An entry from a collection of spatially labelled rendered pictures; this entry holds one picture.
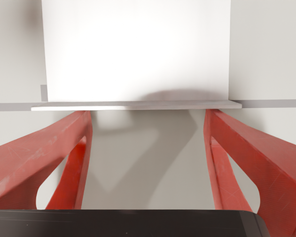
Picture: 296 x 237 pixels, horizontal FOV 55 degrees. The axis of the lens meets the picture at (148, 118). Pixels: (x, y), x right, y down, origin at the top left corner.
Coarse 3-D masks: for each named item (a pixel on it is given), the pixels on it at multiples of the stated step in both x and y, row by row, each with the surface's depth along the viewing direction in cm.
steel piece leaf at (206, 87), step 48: (48, 0) 13; (96, 0) 13; (144, 0) 13; (192, 0) 13; (48, 48) 13; (96, 48) 13; (144, 48) 13; (192, 48) 13; (48, 96) 13; (96, 96) 13; (144, 96) 13; (192, 96) 13
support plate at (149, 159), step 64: (0, 0) 13; (256, 0) 13; (0, 64) 13; (256, 64) 13; (0, 128) 14; (128, 128) 14; (192, 128) 14; (256, 128) 14; (128, 192) 14; (192, 192) 14; (256, 192) 14
